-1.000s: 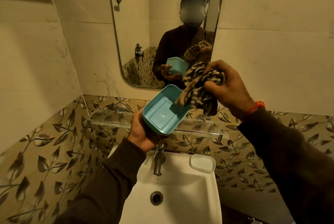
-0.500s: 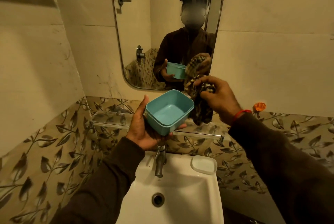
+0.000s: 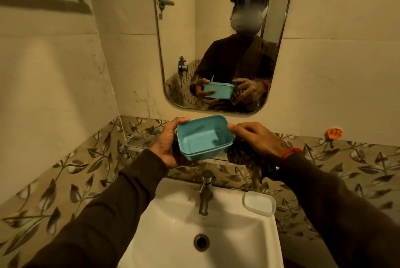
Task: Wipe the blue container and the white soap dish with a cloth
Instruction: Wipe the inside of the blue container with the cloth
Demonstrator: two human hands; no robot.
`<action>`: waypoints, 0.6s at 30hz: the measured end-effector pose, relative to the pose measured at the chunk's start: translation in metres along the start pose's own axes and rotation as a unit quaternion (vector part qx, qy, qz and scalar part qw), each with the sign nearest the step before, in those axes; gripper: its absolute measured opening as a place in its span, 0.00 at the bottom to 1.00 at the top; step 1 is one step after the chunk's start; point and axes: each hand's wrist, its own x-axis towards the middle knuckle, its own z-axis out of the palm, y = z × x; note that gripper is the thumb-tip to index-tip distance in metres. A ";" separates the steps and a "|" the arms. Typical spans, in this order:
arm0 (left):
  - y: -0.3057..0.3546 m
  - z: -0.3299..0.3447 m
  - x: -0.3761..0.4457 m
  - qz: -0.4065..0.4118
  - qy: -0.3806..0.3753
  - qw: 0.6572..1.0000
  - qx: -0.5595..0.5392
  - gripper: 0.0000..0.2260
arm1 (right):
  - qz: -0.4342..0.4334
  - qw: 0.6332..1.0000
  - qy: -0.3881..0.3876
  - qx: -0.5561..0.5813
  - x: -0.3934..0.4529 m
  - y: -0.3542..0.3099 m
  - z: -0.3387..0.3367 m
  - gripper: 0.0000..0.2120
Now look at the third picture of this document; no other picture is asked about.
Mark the person's right hand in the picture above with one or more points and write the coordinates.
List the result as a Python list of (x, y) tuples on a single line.
[(261, 139)]

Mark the person's left hand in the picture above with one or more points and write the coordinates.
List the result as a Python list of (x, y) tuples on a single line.
[(165, 147)]

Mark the person's left thumb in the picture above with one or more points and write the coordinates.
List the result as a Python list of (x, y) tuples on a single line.
[(179, 121)]

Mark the person's right thumb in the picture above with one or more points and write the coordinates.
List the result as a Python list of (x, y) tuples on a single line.
[(241, 139)]

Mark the dark speckled scrubber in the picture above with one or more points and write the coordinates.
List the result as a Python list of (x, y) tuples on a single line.
[(245, 161)]

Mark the blue plastic container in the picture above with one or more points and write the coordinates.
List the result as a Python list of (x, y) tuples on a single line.
[(203, 138)]

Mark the person's left forearm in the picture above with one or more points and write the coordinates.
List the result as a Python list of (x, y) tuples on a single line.
[(103, 211)]

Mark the person's right forearm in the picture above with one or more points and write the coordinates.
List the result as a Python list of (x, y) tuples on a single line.
[(340, 211)]

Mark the red wrist thread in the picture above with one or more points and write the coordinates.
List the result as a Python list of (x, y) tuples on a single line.
[(292, 151)]

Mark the chrome faucet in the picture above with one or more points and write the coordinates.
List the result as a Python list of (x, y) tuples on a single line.
[(205, 194)]

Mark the white plastic lid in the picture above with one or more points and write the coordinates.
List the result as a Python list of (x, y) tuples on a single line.
[(259, 203)]

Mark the metal sink drain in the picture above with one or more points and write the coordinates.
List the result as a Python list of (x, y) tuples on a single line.
[(201, 242)]

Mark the white ceramic sink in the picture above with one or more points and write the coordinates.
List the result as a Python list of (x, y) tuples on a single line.
[(175, 233)]

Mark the orange wall hook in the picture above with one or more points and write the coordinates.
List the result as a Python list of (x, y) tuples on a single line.
[(333, 133)]

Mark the wall mirror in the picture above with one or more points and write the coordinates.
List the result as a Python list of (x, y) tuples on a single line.
[(187, 27)]

